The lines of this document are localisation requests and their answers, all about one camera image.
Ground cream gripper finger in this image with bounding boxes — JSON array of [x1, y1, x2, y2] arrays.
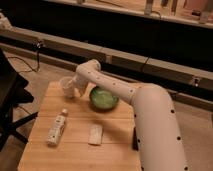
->
[[67, 77, 76, 87], [78, 84, 88, 96]]

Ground white ceramic cup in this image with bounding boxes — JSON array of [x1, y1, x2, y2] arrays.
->
[[59, 76, 74, 98]]

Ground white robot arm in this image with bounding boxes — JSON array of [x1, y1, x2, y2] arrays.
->
[[69, 60, 189, 171]]

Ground green bowl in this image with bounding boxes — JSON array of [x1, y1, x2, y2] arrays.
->
[[89, 86, 119, 110]]

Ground white sponge block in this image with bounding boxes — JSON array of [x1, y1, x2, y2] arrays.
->
[[88, 124, 103, 145]]

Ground white plastic bottle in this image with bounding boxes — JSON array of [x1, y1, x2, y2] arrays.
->
[[46, 109, 68, 146]]

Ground black chair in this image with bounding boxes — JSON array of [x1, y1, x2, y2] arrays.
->
[[0, 49, 38, 151]]

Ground black rectangular remote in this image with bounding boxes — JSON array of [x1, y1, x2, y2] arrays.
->
[[132, 127, 138, 151]]

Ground black cable on floor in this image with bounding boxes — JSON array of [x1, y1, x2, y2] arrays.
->
[[6, 39, 44, 74]]

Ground long grey floor rail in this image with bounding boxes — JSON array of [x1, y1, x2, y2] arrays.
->
[[0, 28, 213, 88]]

